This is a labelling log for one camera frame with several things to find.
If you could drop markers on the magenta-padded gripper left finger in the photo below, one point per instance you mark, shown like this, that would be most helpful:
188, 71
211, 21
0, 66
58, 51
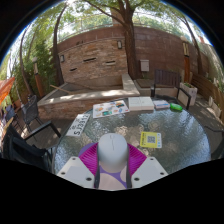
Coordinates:
75, 170

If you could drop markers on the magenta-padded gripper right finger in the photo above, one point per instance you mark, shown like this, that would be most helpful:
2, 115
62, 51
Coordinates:
150, 170

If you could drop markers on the white computer mouse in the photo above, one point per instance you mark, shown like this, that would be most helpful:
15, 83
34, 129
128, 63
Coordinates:
113, 151

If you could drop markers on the purple paw-shaped mouse pad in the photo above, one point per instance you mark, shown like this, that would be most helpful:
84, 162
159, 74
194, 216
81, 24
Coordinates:
113, 181

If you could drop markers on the yellow printed card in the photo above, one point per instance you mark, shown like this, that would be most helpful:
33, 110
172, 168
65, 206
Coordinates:
150, 140

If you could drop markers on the white license plate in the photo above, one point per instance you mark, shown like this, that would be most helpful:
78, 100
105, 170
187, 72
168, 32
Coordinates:
78, 125

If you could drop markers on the black metal armchair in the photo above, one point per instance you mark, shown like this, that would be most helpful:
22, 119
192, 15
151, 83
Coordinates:
20, 150
216, 151

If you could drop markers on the white and blue box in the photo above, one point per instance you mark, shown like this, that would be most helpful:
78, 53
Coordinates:
161, 104

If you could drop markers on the flat white box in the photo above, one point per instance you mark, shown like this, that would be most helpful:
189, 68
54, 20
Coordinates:
140, 103

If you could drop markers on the green plastic packet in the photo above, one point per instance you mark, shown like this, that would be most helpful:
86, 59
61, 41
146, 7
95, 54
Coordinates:
176, 107

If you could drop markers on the colourful printed leaflet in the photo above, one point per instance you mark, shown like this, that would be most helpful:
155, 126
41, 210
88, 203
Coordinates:
110, 109

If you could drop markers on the stone raised basin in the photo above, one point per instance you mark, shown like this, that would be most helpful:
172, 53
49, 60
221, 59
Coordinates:
83, 100

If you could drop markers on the black mesh chair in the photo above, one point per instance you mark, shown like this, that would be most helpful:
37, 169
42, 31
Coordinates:
30, 110

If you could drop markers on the wooden stick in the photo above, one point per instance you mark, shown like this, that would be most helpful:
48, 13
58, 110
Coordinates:
60, 88

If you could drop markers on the white planter box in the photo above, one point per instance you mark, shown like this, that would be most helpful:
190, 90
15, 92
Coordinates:
188, 91

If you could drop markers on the small white planter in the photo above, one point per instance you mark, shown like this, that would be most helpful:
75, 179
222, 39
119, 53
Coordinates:
215, 106

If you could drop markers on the orange parasol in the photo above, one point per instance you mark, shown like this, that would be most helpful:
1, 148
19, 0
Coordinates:
6, 89

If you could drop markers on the tree trunk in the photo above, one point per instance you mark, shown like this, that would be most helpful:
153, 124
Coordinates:
131, 46

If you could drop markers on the wooden lamp post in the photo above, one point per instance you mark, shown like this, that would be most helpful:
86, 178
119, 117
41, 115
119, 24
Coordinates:
186, 66
38, 81

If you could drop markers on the grey wall utility box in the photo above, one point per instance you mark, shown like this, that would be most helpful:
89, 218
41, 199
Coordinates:
144, 65

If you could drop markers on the black wall lamp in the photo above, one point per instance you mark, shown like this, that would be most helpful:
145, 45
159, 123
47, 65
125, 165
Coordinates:
119, 44
62, 58

